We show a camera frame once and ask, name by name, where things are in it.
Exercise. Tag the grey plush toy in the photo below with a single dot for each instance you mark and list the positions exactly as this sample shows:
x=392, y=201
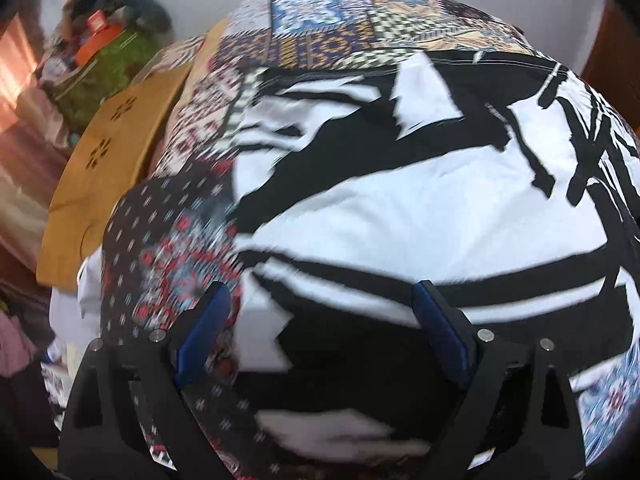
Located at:
x=142, y=5

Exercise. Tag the green patterned cloth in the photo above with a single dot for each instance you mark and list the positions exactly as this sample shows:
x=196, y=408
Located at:
x=110, y=80

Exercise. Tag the wooden headboard with cutouts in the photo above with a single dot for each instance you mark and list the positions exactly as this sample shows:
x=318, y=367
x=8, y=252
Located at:
x=110, y=160

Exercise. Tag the patchwork patterned blanket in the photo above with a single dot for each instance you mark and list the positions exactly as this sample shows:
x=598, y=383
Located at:
x=310, y=45

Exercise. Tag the white bed sheet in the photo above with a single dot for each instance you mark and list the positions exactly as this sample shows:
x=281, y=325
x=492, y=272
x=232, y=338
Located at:
x=75, y=305

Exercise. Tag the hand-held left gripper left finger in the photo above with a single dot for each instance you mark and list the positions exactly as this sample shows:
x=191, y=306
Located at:
x=200, y=335

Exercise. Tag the small red box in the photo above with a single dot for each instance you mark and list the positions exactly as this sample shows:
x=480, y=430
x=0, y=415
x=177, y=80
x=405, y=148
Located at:
x=96, y=20

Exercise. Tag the black and white shirt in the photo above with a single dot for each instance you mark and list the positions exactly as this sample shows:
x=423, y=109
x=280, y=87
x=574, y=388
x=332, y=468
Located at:
x=425, y=200

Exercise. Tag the orange box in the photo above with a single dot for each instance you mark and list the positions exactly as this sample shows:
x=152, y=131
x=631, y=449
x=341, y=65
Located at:
x=100, y=42

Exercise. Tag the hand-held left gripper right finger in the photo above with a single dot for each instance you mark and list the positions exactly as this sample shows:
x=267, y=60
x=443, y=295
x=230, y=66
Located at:
x=445, y=335

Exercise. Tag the pink sheer curtain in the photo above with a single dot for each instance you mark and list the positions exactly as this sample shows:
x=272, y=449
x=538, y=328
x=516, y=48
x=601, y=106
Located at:
x=25, y=170

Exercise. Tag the pink cloth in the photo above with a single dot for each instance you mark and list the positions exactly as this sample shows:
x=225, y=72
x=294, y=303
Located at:
x=15, y=345

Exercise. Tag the brown wooden wardrobe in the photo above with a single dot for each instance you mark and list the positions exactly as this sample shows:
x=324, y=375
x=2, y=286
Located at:
x=612, y=55

